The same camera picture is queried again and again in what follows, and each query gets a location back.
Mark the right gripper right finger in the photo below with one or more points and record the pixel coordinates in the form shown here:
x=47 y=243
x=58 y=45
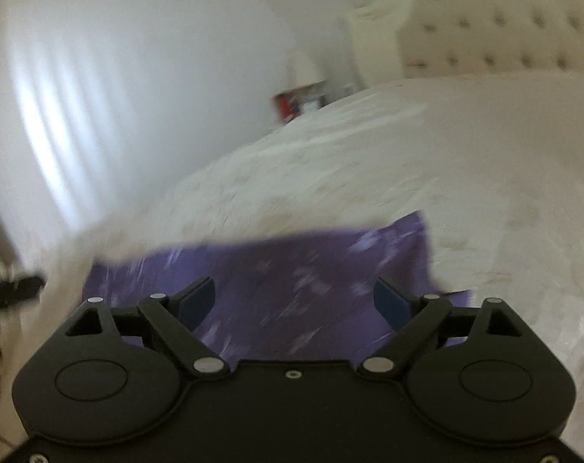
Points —
x=414 y=320

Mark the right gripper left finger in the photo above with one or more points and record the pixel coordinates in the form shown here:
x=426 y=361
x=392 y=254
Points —
x=172 y=320

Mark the purple patterned garment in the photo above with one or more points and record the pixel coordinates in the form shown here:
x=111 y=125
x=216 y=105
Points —
x=301 y=297

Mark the cream floral bedspread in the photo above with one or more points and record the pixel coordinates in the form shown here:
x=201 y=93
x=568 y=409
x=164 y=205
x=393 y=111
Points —
x=494 y=164

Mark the red bottle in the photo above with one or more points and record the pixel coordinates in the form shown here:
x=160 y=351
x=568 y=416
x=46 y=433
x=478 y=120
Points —
x=286 y=107

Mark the cream table lamp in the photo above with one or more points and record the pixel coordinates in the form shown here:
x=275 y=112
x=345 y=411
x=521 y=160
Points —
x=301 y=71

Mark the cream tufted headboard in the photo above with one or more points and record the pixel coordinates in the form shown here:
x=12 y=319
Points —
x=393 y=39

